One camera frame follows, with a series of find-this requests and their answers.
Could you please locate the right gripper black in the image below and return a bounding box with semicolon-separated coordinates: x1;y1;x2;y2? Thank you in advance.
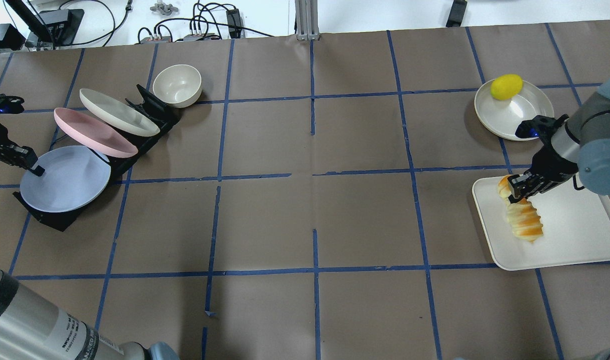
508;114;582;204

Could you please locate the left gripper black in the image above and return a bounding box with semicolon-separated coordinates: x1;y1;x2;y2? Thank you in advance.
0;94;45;177

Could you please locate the striped orange bread roll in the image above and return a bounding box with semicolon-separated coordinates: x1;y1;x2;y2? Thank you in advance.
497;174;543;243

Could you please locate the blue plate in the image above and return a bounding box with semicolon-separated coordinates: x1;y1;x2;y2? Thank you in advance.
20;145;111;214

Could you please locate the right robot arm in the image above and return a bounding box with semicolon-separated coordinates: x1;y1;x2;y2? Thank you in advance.
472;78;610;271

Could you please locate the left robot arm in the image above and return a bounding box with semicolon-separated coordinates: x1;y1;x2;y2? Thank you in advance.
0;94;178;360

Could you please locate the pink plate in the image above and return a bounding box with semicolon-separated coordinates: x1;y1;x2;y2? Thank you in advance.
53;107;138;158

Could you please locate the cream white plate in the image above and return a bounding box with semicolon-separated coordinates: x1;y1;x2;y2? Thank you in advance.
79;88;159;137

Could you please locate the white rectangular tray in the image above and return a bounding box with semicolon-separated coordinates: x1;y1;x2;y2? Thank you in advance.
472;177;610;271

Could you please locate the shallow white bowl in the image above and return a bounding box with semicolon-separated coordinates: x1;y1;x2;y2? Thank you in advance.
474;80;554;142

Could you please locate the yellow lemon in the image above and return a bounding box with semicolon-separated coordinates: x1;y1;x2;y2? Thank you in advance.
490;73;524;101

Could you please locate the black dish rack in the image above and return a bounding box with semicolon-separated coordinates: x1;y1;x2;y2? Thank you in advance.
13;84;179;231

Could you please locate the black monitor stand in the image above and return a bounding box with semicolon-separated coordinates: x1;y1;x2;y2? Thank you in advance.
3;0;85;50

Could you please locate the small cream bowl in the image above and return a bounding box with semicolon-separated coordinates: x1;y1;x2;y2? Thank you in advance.
152;64;203;109

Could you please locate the aluminium frame post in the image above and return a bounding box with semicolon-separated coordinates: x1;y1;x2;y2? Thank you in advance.
295;0;320;41

